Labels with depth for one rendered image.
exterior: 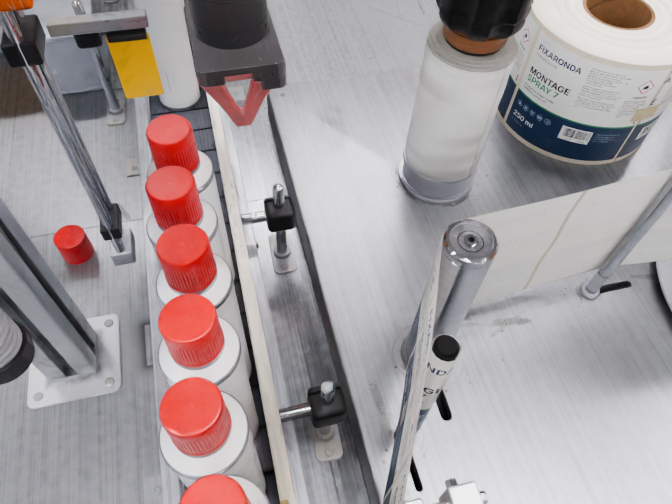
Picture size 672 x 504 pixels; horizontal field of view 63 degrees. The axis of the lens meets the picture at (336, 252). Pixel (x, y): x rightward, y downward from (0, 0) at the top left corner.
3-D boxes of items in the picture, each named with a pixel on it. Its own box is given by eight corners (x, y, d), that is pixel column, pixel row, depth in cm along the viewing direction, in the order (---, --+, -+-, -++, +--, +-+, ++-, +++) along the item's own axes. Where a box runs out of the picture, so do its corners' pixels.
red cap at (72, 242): (100, 247, 64) (91, 230, 62) (79, 269, 62) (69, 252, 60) (77, 236, 65) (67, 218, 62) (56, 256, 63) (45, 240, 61)
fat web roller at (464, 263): (454, 370, 52) (516, 260, 37) (409, 381, 51) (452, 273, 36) (438, 328, 54) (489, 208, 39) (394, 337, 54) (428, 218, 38)
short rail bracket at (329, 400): (343, 442, 53) (351, 399, 43) (278, 458, 52) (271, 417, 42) (335, 410, 54) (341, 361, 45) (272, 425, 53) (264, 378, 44)
